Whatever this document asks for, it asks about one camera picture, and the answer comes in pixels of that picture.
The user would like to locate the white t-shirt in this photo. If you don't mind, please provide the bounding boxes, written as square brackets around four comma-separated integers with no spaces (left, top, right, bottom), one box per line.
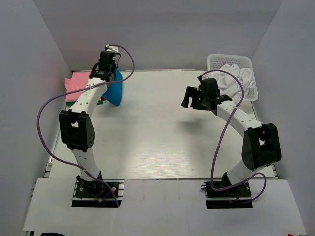
[207,64,256,100]

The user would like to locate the blue t-shirt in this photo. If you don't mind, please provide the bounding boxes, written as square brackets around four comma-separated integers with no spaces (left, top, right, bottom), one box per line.
[102,69,123,106]

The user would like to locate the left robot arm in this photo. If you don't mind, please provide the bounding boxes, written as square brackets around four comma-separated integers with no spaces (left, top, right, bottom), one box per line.
[59,46,119,196]

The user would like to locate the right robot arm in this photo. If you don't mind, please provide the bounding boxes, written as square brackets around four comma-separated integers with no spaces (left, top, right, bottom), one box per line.
[181,78,282,196]

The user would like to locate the pink folded t-shirt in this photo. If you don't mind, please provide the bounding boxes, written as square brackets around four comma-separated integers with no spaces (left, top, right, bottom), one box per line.
[64,71,91,103]

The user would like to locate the white plastic basket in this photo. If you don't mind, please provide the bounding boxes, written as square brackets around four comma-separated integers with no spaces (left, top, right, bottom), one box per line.
[204,54,258,101]

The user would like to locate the green folded t-shirt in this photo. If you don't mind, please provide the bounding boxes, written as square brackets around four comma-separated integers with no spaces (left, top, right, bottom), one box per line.
[66,99,103,107]

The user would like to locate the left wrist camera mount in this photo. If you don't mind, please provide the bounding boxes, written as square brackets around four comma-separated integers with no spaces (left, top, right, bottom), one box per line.
[105,44,119,53]

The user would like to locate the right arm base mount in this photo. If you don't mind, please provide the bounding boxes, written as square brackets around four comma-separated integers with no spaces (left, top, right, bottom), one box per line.
[200,181,253,209]

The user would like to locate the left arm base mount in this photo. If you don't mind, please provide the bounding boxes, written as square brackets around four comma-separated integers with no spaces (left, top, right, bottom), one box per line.
[71,179,124,208]

